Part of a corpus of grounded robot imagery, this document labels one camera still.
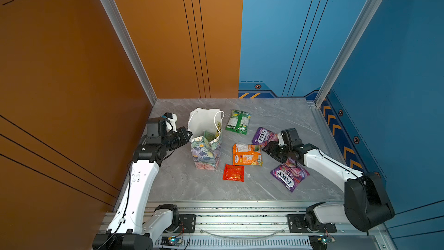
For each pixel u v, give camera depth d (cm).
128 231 38
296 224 73
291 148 68
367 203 42
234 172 87
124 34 85
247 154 92
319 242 70
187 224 74
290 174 85
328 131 111
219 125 105
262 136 100
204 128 95
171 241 71
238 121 105
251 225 75
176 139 64
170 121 60
